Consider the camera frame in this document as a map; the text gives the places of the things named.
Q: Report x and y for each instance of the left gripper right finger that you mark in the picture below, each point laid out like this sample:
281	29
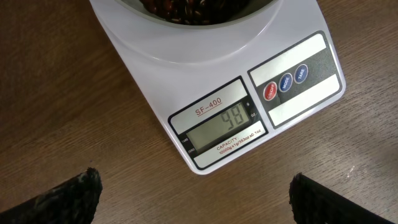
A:
313	203

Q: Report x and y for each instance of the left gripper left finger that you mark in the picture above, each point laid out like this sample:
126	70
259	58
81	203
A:
73	202

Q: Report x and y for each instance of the white digital kitchen scale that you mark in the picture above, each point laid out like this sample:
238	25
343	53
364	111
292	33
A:
221	90

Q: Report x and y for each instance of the white round bowl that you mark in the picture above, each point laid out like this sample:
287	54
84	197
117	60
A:
252	8

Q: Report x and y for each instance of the red beans in bowl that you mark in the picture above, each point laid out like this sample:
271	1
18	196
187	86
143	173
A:
195	12

